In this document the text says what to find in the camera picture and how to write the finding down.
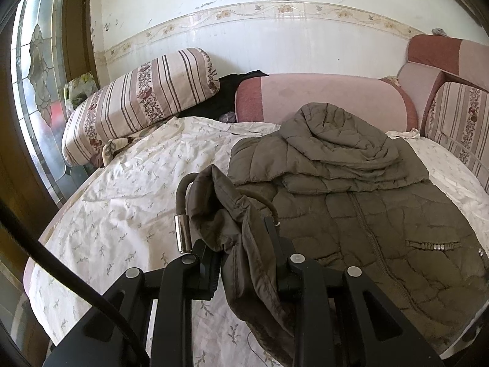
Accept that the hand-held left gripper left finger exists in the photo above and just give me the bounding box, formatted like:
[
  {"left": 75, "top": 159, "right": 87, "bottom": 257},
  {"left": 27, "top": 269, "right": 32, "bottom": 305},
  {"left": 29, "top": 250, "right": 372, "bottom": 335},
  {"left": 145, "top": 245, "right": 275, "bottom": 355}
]
[{"left": 42, "top": 237, "right": 223, "bottom": 367}]

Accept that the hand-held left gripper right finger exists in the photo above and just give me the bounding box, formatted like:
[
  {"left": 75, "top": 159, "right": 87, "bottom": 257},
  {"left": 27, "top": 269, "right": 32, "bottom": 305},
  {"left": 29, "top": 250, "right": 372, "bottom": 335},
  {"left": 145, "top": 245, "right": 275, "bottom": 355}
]
[{"left": 263, "top": 216, "right": 446, "bottom": 367}]

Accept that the olive padded jacket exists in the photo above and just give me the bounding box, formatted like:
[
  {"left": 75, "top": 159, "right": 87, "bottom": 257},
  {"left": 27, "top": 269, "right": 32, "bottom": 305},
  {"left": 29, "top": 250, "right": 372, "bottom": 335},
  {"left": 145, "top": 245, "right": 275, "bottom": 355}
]
[{"left": 175, "top": 102, "right": 489, "bottom": 367}]

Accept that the white leaf-print bedsheet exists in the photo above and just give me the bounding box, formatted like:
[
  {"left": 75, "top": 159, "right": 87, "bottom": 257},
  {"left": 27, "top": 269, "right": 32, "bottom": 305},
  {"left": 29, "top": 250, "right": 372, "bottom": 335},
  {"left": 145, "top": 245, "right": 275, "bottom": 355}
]
[{"left": 23, "top": 117, "right": 489, "bottom": 367}]

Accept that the grey floral white cloth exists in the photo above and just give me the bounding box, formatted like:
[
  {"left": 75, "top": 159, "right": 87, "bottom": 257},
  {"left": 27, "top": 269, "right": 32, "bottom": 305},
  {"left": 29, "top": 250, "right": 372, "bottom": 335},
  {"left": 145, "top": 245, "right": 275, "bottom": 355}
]
[{"left": 100, "top": 137, "right": 132, "bottom": 162}]

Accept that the black cloth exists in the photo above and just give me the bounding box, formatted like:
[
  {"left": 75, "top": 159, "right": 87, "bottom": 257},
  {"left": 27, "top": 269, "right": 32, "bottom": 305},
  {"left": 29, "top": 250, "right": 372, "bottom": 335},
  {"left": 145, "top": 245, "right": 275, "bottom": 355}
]
[{"left": 179, "top": 70, "right": 270, "bottom": 124}]

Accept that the pink headboard cushion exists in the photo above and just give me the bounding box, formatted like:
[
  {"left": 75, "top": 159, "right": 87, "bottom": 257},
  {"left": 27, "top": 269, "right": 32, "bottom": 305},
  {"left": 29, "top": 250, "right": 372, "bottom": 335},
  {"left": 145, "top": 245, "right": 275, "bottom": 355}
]
[
  {"left": 397, "top": 34, "right": 489, "bottom": 131},
  {"left": 234, "top": 72, "right": 419, "bottom": 132}
]

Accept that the striped floral pillow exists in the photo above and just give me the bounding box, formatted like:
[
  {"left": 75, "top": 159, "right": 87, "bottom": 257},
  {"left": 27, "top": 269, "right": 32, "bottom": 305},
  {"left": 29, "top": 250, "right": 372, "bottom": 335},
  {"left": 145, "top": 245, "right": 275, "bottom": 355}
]
[
  {"left": 62, "top": 47, "right": 221, "bottom": 167},
  {"left": 422, "top": 80, "right": 489, "bottom": 194}
]

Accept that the floral printed box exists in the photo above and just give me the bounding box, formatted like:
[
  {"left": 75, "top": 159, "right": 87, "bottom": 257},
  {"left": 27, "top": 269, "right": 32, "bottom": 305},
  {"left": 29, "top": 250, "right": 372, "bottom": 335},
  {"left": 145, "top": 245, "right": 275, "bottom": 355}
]
[{"left": 63, "top": 72, "right": 97, "bottom": 112}]

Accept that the stained glass window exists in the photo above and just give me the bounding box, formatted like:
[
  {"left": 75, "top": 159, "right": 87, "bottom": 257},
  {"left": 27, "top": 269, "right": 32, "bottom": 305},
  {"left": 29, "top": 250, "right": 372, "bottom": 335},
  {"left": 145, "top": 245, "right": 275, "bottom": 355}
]
[{"left": 11, "top": 0, "right": 96, "bottom": 204}]

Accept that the black cable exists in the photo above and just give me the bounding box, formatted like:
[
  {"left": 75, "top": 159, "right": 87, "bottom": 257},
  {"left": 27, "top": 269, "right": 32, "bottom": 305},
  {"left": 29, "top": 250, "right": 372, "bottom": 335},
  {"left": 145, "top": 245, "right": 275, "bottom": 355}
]
[{"left": 0, "top": 199, "right": 150, "bottom": 367}]

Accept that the white cloth strap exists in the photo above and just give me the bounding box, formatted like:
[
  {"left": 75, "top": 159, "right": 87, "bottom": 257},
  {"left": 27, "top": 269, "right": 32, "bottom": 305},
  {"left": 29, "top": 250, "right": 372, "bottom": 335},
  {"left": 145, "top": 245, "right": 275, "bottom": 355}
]
[{"left": 385, "top": 129, "right": 421, "bottom": 141}]

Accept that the wooden window frame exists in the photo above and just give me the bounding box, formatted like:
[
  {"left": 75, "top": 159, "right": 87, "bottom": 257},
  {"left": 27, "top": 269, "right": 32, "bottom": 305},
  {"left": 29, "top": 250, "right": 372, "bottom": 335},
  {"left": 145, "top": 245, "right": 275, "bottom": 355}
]
[{"left": 61, "top": 0, "right": 97, "bottom": 83}]

